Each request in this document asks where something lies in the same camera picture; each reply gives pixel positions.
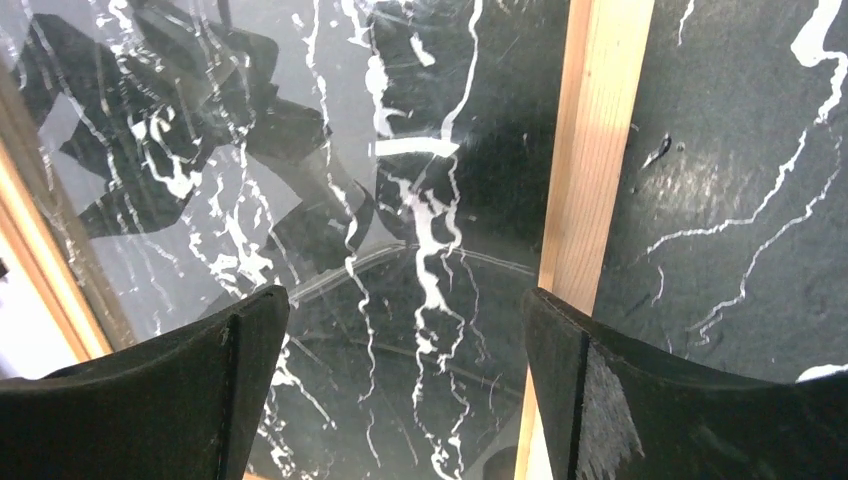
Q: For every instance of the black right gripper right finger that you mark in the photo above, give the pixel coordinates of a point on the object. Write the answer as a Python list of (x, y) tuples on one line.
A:
[(614, 407)]

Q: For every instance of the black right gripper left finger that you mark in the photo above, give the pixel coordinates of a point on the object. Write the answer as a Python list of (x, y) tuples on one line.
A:
[(182, 405)]

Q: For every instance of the clear plastic cover sheet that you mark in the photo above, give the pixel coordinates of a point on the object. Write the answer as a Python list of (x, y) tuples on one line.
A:
[(298, 199)]

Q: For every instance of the light wooden picture frame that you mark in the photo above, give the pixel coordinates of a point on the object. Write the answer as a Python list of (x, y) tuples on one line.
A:
[(590, 166)]

